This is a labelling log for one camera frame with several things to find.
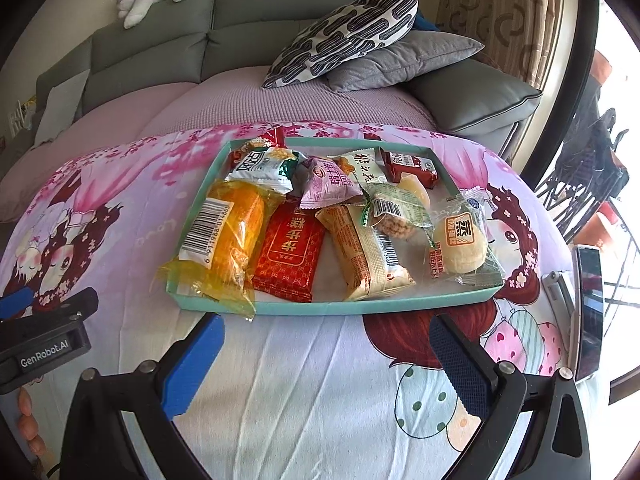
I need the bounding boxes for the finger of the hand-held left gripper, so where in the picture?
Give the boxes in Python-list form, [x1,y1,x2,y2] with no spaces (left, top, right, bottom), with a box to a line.
[27,287,99,328]
[0,287,34,321]

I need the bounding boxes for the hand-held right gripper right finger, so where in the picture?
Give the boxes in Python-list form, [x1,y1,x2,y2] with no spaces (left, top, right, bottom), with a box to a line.
[428,313,592,480]

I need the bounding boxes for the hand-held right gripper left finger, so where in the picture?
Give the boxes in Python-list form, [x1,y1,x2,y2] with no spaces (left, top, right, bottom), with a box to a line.
[60,311,227,480]

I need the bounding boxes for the clear packet steamed cake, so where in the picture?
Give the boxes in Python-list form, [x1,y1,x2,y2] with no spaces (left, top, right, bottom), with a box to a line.
[424,186,506,288]

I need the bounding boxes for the yellow cake packet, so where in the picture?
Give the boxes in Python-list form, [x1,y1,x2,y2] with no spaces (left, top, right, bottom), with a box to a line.
[157,180,273,322]

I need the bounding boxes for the teal box tray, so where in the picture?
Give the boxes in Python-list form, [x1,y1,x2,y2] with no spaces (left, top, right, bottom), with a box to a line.
[165,136,505,317]

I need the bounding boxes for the orange white bread packet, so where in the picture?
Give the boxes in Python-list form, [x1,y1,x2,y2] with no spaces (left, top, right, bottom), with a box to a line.
[315,203,417,302]

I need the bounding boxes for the red gold-framed snack packet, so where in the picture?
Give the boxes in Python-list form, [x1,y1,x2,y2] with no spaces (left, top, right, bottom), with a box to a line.
[251,201,327,304]

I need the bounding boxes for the green clear snack packet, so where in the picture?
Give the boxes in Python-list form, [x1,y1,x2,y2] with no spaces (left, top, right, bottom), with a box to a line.
[361,182,436,243]

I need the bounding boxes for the round orange pastry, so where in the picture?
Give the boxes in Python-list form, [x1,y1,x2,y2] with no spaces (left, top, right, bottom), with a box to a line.
[397,172,432,211]

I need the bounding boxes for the dark red snack packet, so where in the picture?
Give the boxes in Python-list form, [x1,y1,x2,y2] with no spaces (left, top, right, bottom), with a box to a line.
[375,146,439,190]

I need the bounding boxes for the white green snack packet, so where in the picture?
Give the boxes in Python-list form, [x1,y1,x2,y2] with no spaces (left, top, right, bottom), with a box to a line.
[223,145,299,196]

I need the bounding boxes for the pale green pastry packet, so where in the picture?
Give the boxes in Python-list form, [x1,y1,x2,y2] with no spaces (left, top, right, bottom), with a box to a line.
[335,147,390,188]

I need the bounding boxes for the pink purple snack packet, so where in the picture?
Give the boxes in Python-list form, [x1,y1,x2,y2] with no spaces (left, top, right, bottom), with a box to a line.
[298,156,365,211]

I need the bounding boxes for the red biscuit packet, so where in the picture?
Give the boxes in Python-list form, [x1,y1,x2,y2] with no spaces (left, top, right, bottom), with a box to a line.
[229,127,286,171]

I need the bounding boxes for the person's left hand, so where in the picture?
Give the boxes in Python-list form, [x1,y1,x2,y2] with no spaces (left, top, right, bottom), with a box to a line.
[17,389,47,458]

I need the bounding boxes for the white phone stand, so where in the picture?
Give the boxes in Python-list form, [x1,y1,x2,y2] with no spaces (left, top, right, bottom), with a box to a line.
[542,270,576,361]

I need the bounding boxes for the printed cartoon blanket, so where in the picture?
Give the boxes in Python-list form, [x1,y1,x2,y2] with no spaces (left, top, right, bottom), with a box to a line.
[0,120,601,480]

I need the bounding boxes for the black smartphone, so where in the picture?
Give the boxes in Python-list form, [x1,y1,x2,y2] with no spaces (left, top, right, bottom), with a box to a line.
[570,245,607,382]

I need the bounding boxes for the small white rack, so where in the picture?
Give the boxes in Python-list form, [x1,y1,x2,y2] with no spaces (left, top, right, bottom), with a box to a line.
[7,100,38,136]

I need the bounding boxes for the light grey pillow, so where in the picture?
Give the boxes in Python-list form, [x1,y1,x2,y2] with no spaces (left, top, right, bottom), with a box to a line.
[32,67,91,146]

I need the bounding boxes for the black metal rack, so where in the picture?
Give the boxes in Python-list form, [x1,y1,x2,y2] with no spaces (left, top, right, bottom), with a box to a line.
[535,105,640,311]

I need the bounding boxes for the pink sofa cover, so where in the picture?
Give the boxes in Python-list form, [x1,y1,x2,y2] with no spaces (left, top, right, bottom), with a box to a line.
[0,62,441,226]

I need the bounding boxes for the grey sofa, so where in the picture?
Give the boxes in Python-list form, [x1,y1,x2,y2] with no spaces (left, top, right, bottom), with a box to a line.
[35,0,543,161]

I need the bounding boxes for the black white patterned pillow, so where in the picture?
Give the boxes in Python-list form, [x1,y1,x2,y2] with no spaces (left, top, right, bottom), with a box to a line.
[261,0,420,90]

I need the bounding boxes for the patterned beige curtain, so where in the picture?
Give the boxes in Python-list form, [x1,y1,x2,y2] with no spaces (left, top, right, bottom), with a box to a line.
[437,0,566,91]

